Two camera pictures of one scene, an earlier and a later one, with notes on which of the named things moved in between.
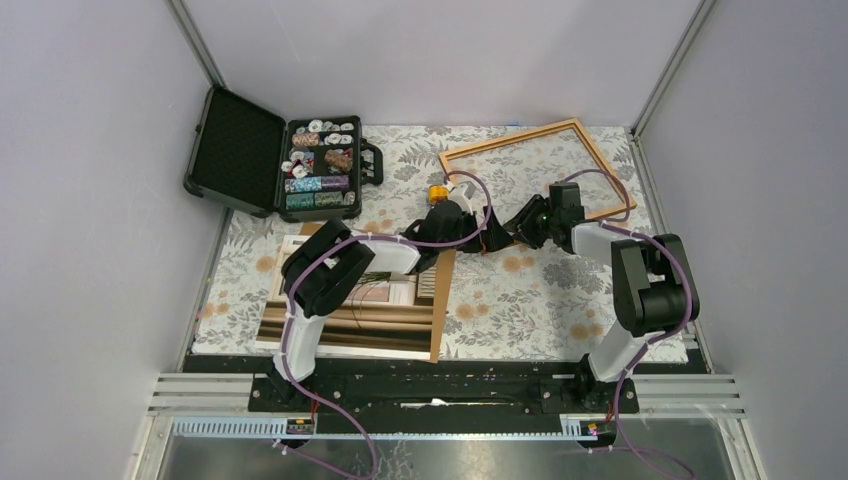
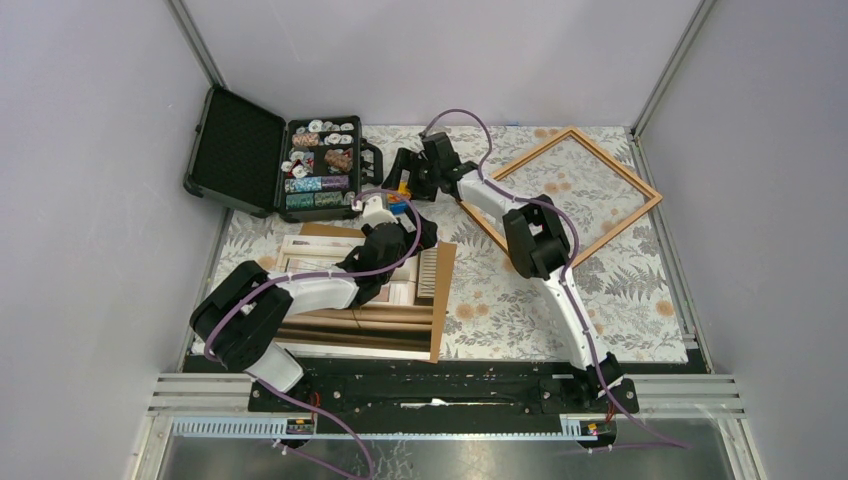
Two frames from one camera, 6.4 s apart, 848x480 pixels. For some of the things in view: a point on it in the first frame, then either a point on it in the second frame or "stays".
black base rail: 444,387 stays
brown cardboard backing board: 445,266 stays
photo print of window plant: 390,316 stays
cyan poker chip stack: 303,184 stays
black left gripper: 492,238 to 427,237
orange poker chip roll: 341,159 stays
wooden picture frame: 540,132 to 569,132
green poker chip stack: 299,200 stays
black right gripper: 524,219 to 409,160
